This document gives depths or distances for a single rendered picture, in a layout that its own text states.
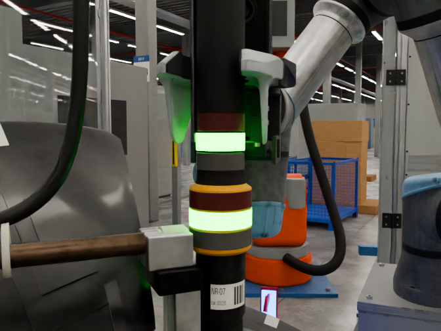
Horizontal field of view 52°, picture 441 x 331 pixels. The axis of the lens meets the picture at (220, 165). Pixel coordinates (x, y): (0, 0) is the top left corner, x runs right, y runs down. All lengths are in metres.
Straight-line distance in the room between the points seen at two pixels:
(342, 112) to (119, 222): 10.52
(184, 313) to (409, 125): 1.89
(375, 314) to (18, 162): 0.71
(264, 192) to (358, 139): 7.62
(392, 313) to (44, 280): 0.70
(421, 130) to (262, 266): 2.39
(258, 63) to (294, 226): 3.86
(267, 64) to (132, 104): 4.56
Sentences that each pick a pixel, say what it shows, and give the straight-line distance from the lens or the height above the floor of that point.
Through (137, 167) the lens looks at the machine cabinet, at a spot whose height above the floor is 1.03.
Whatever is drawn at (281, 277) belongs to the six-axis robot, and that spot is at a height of 0.13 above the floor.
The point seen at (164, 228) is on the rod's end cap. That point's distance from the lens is 0.30.
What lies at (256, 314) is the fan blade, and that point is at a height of 1.19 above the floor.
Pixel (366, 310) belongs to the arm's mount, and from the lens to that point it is 0.93.
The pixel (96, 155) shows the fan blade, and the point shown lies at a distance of 0.42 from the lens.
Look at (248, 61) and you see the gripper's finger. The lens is 0.27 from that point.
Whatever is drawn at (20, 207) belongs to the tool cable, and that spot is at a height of 1.38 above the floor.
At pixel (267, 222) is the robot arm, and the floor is 1.31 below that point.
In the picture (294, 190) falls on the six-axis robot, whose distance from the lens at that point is 4.04.
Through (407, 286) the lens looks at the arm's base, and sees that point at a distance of 0.94.
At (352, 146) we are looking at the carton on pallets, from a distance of 8.20.
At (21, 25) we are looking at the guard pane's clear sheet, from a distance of 1.39.
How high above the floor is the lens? 1.42
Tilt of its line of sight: 4 degrees down
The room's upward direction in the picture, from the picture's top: straight up
